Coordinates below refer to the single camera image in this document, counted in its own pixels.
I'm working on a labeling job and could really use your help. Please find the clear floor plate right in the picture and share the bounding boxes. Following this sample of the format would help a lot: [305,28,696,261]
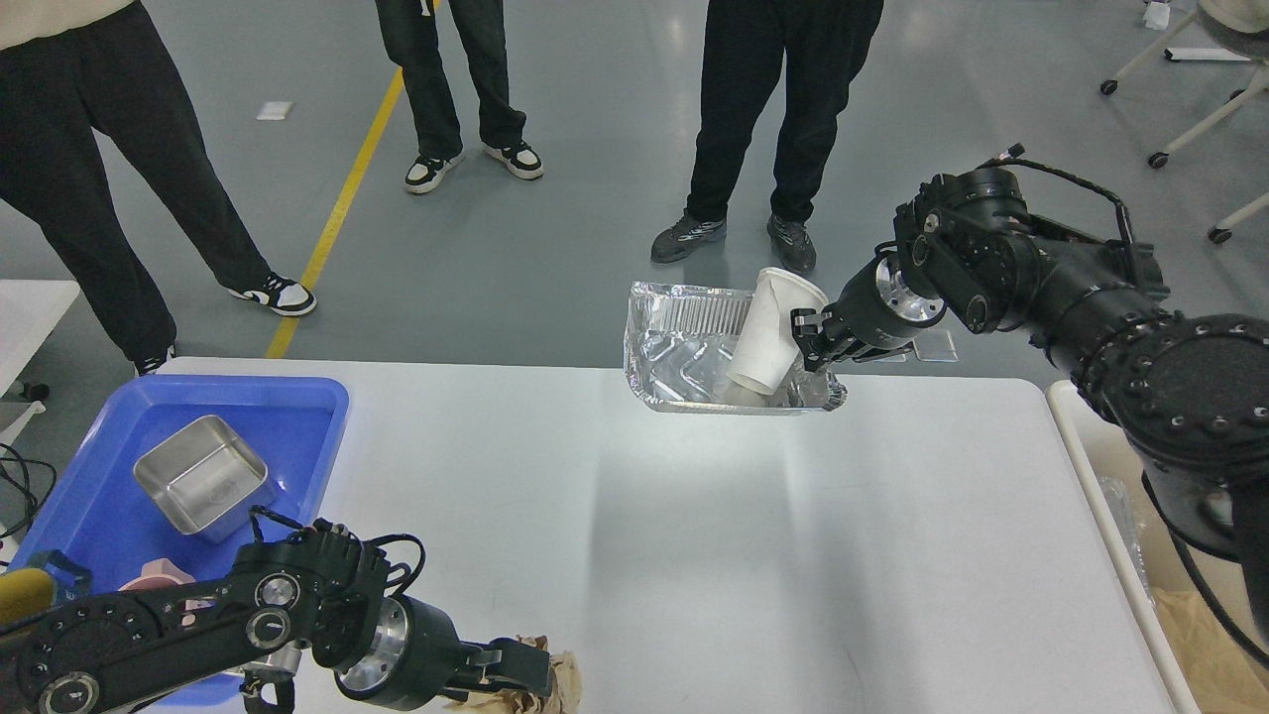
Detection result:
[912,328,958,363]

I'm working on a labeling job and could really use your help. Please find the pink ribbed mug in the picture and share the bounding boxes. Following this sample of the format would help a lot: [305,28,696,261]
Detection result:
[119,557,195,592]

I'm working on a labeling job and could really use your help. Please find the person in cream top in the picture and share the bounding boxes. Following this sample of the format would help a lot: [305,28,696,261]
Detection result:
[0,0,319,375]

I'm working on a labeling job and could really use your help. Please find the black cable left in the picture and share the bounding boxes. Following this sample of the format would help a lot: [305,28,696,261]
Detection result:
[0,443,58,542]

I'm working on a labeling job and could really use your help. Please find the person in grey hoodie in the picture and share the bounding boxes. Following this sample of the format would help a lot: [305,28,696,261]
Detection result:
[651,0,884,276]

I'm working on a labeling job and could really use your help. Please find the white rolling chair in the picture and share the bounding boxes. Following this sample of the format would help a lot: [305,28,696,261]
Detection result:
[1096,1,1266,247]

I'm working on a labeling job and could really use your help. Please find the brown paper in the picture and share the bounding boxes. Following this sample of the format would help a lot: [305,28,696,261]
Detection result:
[443,651,582,713]

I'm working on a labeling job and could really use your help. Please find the white bin right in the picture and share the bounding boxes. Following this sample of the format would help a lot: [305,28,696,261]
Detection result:
[1046,380,1266,713]

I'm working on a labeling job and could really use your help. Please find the teal yellow HOME mug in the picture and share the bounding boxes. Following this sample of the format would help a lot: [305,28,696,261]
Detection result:
[1,549,91,625]

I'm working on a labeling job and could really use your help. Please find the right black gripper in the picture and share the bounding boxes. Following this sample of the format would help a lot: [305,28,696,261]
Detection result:
[789,252,947,372]

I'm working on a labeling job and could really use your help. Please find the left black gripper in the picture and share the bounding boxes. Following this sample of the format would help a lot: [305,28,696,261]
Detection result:
[334,595,552,711]

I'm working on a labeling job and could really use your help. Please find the aluminium foil tray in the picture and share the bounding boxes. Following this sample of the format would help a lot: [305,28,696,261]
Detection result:
[623,282,848,417]

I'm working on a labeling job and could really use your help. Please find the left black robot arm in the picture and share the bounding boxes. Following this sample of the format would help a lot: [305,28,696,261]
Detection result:
[3,520,555,713]

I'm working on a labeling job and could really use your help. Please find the white side table left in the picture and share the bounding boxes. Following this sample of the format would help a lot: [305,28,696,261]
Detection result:
[1,279,80,444]

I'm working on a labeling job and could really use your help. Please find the person in dark jeans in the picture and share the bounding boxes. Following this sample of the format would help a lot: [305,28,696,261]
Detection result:
[376,0,544,195]

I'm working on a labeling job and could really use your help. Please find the white paper cup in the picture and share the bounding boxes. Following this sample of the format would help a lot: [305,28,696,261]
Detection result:
[726,268,827,394]

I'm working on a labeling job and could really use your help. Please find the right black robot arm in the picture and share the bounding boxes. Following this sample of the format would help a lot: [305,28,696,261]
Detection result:
[783,145,1268,663]

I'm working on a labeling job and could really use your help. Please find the stainless steel square tray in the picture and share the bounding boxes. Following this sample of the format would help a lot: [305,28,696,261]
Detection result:
[133,415,280,543]

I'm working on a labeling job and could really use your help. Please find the white paper on floor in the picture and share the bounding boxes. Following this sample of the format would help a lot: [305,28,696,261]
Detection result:
[258,100,293,122]

